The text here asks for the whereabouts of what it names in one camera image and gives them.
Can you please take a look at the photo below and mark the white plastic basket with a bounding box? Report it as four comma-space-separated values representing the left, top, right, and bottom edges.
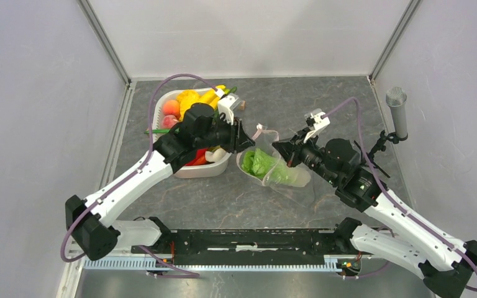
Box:
152, 90, 232, 179

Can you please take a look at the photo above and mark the yellow banana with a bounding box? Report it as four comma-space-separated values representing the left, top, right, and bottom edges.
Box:
199, 88, 222, 109

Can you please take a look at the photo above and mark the small wooden cube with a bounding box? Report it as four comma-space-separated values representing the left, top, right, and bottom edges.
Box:
238, 101, 246, 111

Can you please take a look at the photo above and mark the green napa cabbage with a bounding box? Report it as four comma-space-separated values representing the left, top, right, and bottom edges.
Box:
240, 148, 311, 187

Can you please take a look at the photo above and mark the red pepper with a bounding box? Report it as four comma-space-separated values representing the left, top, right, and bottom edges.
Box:
185, 148, 207, 166

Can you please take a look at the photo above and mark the black microphone tripod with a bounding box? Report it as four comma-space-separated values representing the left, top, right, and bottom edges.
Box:
353, 130, 405, 178

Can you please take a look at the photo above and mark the upper peach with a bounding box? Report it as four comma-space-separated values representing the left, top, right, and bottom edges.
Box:
161, 99, 181, 119

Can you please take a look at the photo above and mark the long green chili pepper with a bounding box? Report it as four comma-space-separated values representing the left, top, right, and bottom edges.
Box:
144, 129, 171, 135

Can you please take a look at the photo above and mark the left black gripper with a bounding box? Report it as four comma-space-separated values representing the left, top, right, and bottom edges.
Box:
195, 112, 255, 154

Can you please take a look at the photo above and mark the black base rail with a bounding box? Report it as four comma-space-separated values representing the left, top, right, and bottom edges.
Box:
148, 228, 359, 266

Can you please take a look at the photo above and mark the yellow crinkled lettuce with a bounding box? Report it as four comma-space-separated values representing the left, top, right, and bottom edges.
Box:
176, 89, 201, 121

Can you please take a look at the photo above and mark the grey microphone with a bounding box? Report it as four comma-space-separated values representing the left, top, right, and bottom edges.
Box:
385, 87, 408, 141

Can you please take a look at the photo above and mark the dark green cucumber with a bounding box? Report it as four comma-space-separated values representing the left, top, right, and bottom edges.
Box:
224, 86, 237, 95

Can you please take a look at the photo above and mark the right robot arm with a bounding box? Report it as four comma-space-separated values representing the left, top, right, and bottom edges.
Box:
272, 130, 477, 297

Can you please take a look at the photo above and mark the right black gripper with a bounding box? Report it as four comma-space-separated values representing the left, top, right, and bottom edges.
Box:
272, 127, 339, 186

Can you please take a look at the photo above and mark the lower reddish peach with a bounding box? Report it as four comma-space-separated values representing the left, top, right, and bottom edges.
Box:
160, 115, 179, 129

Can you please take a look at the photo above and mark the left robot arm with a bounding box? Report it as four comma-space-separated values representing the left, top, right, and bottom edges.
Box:
60, 104, 255, 263

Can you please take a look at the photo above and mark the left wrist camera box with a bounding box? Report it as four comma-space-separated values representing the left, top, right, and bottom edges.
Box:
217, 93, 241, 125

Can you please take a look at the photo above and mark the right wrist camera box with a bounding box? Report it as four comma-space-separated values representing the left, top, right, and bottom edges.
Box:
304, 109, 330, 143

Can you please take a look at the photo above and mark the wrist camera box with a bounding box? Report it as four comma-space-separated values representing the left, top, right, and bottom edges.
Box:
217, 93, 241, 125
304, 109, 330, 143

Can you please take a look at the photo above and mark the clear zip top bag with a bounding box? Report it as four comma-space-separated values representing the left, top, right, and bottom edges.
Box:
236, 124, 314, 207

